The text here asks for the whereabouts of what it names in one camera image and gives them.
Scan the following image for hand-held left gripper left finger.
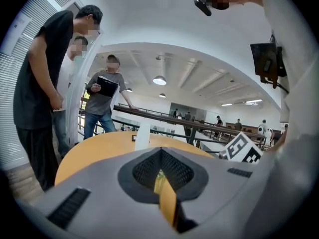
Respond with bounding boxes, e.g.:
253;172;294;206
37;147;179;239

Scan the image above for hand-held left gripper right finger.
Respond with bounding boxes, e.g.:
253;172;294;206
161;147;265;237

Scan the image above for black clipboard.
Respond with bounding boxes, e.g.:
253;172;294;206
96;75;119;98

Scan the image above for black head camera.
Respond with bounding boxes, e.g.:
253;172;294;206
193;0;213;16

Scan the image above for person's right forearm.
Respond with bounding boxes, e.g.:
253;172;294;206
270;130;288;151

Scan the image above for white window blinds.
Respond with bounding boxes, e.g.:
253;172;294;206
0;0;84;170

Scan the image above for brown railing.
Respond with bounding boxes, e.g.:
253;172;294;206
78;96;266;151

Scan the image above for black chest-mounted device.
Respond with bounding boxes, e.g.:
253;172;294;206
250;35;290;94

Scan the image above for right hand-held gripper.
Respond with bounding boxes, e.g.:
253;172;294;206
219;131;264;164

